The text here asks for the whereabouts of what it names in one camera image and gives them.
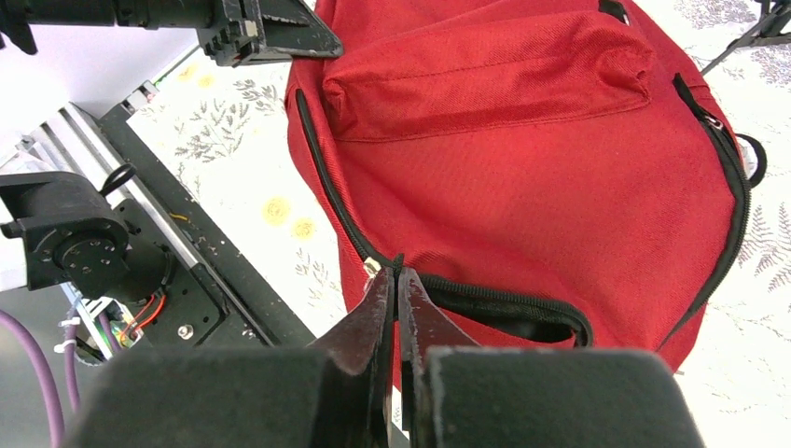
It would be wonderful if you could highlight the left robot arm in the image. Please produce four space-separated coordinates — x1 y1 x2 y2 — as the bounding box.
1 0 343 67

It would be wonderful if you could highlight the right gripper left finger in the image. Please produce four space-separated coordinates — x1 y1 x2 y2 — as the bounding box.
311 268 396 447

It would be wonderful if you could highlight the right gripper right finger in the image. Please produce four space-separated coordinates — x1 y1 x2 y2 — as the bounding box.
397 267 479 447

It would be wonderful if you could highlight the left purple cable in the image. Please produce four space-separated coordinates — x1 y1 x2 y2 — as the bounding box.
0 309 81 448

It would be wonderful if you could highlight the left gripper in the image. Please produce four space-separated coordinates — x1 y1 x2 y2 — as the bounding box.
197 0 343 67

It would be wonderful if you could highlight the black microphone tripod stand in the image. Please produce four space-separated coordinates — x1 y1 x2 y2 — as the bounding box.
701 0 790 76

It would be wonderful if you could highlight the red backpack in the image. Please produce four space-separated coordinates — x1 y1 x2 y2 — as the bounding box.
284 1 754 369

